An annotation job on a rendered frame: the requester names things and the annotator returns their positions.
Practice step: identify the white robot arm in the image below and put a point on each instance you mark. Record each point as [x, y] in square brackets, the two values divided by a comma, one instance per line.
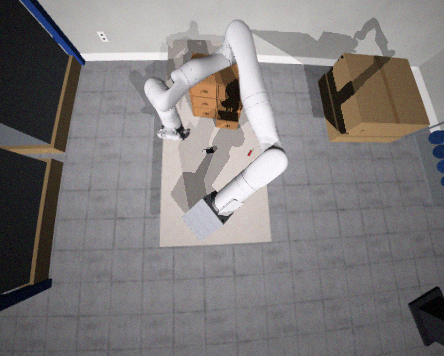
[237, 43]

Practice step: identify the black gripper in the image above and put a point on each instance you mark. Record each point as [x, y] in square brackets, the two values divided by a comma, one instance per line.
[181, 131]

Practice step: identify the small wooden chest of drawers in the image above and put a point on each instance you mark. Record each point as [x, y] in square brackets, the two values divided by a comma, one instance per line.
[225, 77]

